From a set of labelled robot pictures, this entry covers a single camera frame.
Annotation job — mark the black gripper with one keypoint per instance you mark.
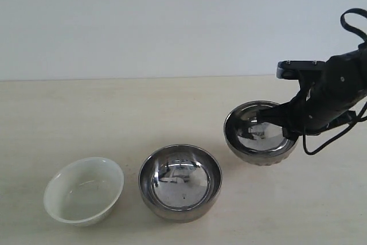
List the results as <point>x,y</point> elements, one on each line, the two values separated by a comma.
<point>318,106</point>

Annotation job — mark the ribbed stainless steel bowl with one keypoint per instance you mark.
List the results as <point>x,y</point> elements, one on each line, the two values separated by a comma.
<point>254,142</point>

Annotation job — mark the smooth stainless steel bowl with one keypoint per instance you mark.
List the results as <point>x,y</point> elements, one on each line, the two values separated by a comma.
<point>180,183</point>

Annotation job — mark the white ceramic bowl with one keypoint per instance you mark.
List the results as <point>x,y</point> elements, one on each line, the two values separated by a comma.
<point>84,192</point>

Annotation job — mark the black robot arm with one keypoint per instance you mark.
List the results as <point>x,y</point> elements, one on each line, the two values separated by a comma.
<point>348,64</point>

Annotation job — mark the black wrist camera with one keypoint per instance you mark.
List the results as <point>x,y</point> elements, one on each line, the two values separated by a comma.
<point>300,69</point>

